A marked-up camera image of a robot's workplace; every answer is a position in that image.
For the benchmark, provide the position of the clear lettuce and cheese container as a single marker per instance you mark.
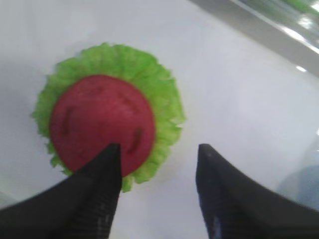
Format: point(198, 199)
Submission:
point(299, 19)

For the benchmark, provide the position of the green lettuce leaf on bun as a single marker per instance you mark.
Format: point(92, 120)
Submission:
point(131, 65)

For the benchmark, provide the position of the red tomato slice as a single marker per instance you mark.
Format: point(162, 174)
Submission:
point(97, 111)

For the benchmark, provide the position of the white paper tray liner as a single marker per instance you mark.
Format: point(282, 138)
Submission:
point(224, 112)

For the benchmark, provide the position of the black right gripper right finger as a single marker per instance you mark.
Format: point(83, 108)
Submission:
point(236, 207)

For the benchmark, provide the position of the white serving tray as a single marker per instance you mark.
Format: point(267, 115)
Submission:
point(224, 87)

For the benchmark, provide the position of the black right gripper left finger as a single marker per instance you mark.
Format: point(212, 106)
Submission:
point(80, 207)

